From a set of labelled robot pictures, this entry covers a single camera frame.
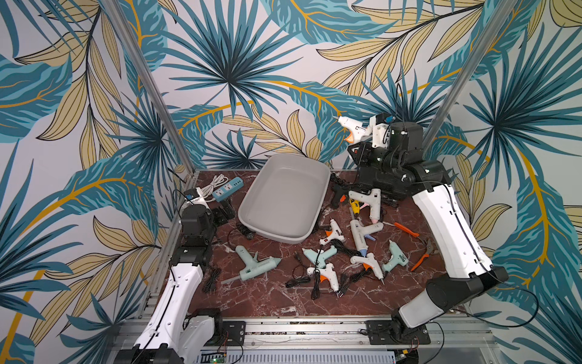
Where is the white glue gun red switch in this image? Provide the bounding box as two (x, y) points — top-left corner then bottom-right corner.
(319, 219), (346, 246)

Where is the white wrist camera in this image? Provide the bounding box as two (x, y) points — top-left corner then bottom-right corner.
(183, 187), (209, 209)
(369, 113), (394, 148)

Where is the mint glue gun right side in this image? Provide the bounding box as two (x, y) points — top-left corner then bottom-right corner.
(382, 241), (409, 273)

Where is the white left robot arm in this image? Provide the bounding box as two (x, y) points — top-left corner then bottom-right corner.
(114, 197), (221, 363)

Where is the white glue gun long nozzle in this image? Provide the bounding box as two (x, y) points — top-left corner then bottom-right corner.
(350, 252), (384, 284)

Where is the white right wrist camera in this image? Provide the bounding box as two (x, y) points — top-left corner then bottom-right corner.
(369, 113), (394, 148)

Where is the front aluminium rail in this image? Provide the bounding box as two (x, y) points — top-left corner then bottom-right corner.
(108, 315), (501, 364)

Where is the large white pink glue gun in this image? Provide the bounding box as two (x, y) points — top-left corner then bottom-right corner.
(348, 188), (381, 224)

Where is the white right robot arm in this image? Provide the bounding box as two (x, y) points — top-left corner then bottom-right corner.
(348, 142), (509, 333)

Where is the large mint green glue gun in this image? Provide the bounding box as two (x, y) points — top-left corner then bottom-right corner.
(222, 246), (281, 285)

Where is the teal power strip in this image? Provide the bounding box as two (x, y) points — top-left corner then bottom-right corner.
(212, 177), (244, 203)

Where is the white glue gun orange trigger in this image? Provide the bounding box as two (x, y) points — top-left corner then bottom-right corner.
(307, 263), (340, 293)

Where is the small white orange glue gun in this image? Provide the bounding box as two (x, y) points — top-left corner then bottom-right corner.
(338, 116), (376, 144)

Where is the aluminium frame post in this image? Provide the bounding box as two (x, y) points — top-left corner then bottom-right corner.
(423, 0), (518, 151)
(102, 0), (196, 175)

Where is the left aluminium frame post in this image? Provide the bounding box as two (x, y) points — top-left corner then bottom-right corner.
(102, 0), (196, 175)

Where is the yellow glue gun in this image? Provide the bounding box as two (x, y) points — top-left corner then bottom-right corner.
(350, 200), (363, 218)

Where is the white blue-tip glue gun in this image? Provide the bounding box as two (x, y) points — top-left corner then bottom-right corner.
(350, 219), (383, 256)

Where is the black cable bundle by box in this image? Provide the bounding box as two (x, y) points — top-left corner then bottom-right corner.
(226, 221), (256, 241)

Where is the black glue gun orange trigger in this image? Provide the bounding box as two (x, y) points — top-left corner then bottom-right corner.
(330, 183), (352, 209)

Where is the small mint glue gun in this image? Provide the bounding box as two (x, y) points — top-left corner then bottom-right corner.
(302, 247), (337, 269)

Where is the grey plastic storage box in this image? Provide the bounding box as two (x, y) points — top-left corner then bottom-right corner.
(238, 154), (330, 244)

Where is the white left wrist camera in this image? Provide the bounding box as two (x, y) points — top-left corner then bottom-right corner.
(183, 187), (209, 209)

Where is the right aluminium frame post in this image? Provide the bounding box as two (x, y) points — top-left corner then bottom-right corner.
(423, 0), (518, 151)

